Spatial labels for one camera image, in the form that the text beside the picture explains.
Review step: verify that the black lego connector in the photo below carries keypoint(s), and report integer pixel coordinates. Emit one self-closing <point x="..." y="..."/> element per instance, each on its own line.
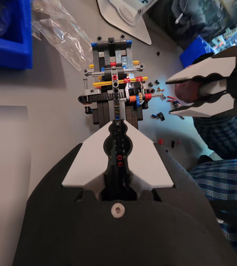
<point x="161" y="116"/>

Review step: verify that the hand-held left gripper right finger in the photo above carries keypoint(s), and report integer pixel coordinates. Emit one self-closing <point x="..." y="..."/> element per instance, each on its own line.
<point x="149" y="166"/>

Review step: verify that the black lego set box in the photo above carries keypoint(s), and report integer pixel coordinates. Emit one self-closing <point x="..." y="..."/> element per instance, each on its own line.
<point x="197" y="22"/>

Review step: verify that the flat clear plastic bag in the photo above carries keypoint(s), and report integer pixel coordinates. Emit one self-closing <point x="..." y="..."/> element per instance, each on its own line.
<point x="58" y="31"/>

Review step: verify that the person's plaid shirt torso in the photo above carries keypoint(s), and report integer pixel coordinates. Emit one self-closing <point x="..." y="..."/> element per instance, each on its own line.
<point x="224" y="176"/>

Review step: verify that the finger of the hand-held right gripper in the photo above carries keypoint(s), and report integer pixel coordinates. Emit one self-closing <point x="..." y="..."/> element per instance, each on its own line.
<point x="209" y="110"/>
<point x="203" y="67"/>

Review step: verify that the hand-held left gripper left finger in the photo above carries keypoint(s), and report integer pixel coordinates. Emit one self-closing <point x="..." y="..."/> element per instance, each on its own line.
<point x="85" y="162"/>

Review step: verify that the blue storage box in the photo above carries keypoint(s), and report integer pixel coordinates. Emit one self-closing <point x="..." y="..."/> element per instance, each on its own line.
<point x="195" y="52"/>

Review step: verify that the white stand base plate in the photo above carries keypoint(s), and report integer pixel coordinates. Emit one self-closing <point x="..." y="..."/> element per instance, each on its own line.
<point x="114" y="20"/>

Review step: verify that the red lego pin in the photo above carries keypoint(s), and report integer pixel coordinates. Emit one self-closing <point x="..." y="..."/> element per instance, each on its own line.
<point x="170" y="97"/>

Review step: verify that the person's right hand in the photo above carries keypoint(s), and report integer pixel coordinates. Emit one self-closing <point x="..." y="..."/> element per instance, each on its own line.
<point x="187" y="91"/>

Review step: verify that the multicoloured lego vehicle model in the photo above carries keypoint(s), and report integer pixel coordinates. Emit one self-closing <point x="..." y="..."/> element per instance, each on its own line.
<point x="114" y="83"/>

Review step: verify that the blue plastic bin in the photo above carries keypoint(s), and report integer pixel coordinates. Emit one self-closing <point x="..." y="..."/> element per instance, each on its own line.
<point x="10" y="52"/>

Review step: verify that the person's right forearm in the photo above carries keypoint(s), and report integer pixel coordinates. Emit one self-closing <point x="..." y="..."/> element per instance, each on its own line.
<point x="224" y="135"/>

